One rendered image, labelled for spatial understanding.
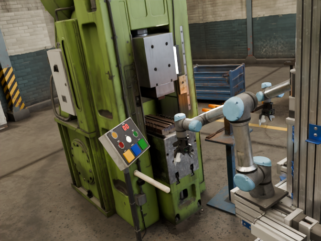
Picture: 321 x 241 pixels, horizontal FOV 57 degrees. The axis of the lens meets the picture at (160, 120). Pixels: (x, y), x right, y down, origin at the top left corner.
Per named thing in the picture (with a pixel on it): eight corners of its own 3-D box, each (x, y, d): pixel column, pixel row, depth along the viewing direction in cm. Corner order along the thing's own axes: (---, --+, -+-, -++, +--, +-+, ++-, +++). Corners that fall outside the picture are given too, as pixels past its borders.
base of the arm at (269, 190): (280, 191, 181) (280, 177, 177) (264, 202, 173) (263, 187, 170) (259, 182, 193) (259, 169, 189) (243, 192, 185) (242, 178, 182)
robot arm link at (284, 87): (308, 86, 185) (257, 105, 230) (320, 82, 189) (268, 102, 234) (302, 69, 186) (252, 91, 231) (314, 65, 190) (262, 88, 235)
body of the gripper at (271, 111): (269, 117, 243) (268, 103, 239) (260, 115, 250) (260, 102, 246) (274, 115, 247) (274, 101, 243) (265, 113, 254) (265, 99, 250)
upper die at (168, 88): (174, 91, 261) (173, 81, 258) (156, 97, 250) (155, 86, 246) (146, 87, 293) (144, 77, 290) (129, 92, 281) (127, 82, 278)
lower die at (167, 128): (179, 129, 273) (178, 120, 270) (162, 136, 261) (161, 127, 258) (151, 121, 304) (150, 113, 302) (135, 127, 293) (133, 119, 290)
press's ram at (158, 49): (184, 77, 265) (179, 30, 252) (150, 88, 244) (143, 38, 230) (155, 74, 297) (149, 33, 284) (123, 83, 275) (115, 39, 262)
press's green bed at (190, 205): (202, 208, 306) (198, 168, 291) (176, 227, 285) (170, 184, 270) (167, 189, 348) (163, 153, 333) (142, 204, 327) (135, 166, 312)
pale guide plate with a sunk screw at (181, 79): (187, 92, 287) (185, 74, 282) (180, 94, 282) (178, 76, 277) (186, 92, 289) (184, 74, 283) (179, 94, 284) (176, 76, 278)
